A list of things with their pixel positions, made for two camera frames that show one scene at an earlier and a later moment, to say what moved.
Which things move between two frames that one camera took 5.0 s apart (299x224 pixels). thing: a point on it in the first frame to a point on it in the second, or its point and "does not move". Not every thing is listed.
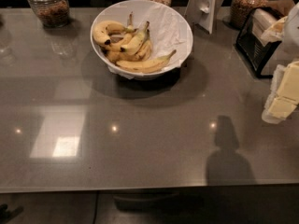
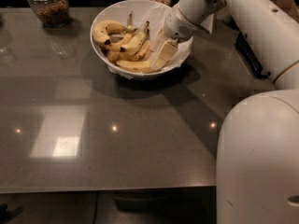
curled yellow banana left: x=101 y=29 does not move
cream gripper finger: x=289 y=86 to x=168 y=49
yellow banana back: x=117 y=45 does not move
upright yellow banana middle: x=135 y=43 does not move
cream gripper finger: x=282 y=107 to x=161 y=33
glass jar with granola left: x=50 y=5 does not move
